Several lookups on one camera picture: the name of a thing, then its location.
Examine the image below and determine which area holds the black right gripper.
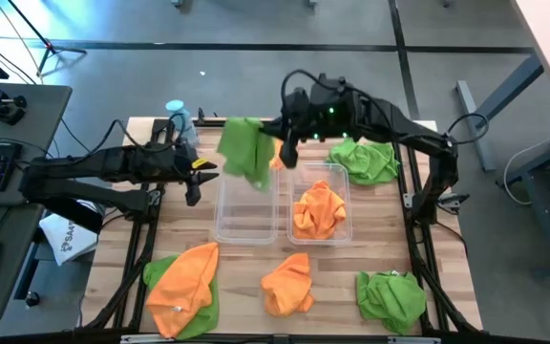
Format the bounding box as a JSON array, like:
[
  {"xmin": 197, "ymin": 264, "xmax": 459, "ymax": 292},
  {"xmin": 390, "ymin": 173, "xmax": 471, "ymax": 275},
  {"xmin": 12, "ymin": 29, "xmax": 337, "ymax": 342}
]
[{"xmin": 259, "ymin": 87, "xmax": 312, "ymax": 170}]

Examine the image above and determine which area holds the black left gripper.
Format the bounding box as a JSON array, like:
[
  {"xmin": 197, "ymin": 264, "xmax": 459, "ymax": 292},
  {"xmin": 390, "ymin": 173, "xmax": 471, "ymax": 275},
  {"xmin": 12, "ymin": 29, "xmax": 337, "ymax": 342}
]
[{"xmin": 171, "ymin": 141, "xmax": 221, "ymax": 208}]

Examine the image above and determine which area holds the orange microfiber towel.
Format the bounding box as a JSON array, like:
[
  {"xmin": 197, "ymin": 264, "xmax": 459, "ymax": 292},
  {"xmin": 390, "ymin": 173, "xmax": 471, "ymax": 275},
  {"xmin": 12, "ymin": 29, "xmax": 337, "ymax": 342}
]
[
  {"xmin": 291, "ymin": 179, "xmax": 349, "ymax": 242},
  {"xmin": 260, "ymin": 252, "xmax": 316, "ymax": 318},
  {"xmin": 144, "ymin": 241, "xmax": 221, "ymax": 340},
  {"xmin": 268, "ymin": 138, "xmax": 286, "ymax": 173}
]

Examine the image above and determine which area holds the green microfiber towel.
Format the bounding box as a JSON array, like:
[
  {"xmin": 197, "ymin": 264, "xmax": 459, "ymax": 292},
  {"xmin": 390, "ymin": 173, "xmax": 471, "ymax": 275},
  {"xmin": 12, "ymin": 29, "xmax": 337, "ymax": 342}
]
[
  {"xmin": 141, "ymin": 253, "xmax": 221, "ymax": 342},
  {"xmin": 327, "ymin": 138, "xmax": 401, "ymax": 187},
  {"xmin": 355, "ymin": 269, "xmax": 428, "ymax": 336},
  {"xmin": 216, "ymin": 116, "xmax": 277, "ymax": 193}
]

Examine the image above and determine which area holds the clear plastic bin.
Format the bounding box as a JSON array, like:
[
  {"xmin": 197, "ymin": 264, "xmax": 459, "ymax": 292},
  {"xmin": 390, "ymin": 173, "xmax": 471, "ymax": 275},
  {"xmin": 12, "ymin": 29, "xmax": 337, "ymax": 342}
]
[
  {"xmin": 286, "ymin": 161, "xmax": 354, "ymax": 247},
  {"xmin": 213, "ymin": 161, "xmax": 279, "ymax": 246}
]

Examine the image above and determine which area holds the light blue bottle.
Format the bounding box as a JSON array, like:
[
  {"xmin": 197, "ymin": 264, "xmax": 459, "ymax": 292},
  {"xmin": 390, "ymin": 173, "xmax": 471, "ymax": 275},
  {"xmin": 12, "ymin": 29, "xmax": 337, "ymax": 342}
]
[{"xmin": 164, "ymin": 98, "xmax": 201, "ymax": 149}]

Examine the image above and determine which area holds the black bar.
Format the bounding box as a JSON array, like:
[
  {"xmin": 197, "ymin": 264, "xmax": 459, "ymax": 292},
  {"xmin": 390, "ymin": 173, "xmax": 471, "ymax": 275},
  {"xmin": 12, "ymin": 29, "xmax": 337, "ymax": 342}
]
[{"xmin": 40, "ymin": 197, "xmax": 106, "ymax": 236}]

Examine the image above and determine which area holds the dark grey desk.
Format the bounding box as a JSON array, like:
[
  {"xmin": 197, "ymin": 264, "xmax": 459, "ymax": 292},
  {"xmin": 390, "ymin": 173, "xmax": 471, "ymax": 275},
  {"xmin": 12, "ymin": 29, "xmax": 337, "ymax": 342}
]
[{"xmin": 0, "ymin": 80, "xmax": 74, "ymax": 324}]

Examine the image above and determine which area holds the black tripod stand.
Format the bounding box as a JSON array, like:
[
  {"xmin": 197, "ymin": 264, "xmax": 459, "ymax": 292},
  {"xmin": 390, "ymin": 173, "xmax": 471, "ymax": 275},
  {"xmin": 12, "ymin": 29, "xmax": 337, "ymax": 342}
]
[{"xmin": 6, "ymin": 0, "xmax": 89, "ymax": 78}]

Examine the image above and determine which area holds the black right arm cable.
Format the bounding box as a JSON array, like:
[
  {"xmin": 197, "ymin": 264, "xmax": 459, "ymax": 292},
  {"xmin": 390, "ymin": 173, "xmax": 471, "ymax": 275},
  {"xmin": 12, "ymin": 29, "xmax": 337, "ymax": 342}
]
[{"xmin": 279, "ymin": 68, "xmax": 490, "ymax": 145}]

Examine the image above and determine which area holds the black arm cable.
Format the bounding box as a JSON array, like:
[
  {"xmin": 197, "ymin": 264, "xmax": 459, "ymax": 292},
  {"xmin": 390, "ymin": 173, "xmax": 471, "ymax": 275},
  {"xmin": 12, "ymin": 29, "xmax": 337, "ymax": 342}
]
[
  {"xmin": 279, "ymin": 68, "xmax": 490, "ymax": 145},
  {"xmin": 71, "ymin": 111, "xmax": 196, "ymax": 161}
]

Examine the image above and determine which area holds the black aluminium table frame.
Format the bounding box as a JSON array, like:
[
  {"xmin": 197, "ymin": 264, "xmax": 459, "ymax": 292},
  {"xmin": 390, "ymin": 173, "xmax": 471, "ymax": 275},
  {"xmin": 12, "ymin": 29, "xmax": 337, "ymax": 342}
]
[{"xmin": 81, "ymin": 117, "xmax": 484, "ymax": 335}]

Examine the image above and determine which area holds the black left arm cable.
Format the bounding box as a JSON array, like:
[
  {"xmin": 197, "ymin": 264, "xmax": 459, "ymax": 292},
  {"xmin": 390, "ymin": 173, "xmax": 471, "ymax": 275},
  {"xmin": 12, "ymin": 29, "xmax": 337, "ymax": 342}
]
[{"xmin": 71, "ymin": 111, "xmax": 196, "ymax": 161}]

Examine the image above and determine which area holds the silver bracket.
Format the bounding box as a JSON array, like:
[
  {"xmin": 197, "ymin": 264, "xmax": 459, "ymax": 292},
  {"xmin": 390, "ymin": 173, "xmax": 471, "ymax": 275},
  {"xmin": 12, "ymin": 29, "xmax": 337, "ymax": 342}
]
[
  {"xmin": 119, "ymin": 333, "xmax": 178, "ymax": 344},
  {"xmin": 387, "ymin": 335, "xmax": 443, "ymax": 344}
]

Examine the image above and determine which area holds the black clamp mount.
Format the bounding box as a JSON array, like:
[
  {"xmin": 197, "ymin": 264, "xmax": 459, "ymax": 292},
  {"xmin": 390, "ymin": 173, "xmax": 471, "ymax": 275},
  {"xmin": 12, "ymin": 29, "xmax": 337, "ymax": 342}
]
[{"xmin": 0, "ymin": 88, "xmax": 30, "ymax": 127}]

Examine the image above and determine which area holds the white cable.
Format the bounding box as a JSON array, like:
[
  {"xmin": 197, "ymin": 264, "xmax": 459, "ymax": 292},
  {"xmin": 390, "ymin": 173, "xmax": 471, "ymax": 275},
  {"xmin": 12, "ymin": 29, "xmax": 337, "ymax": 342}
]
[{"xmin": 501, "ymin": 138, "xmax": 550, "ymax": 207}]

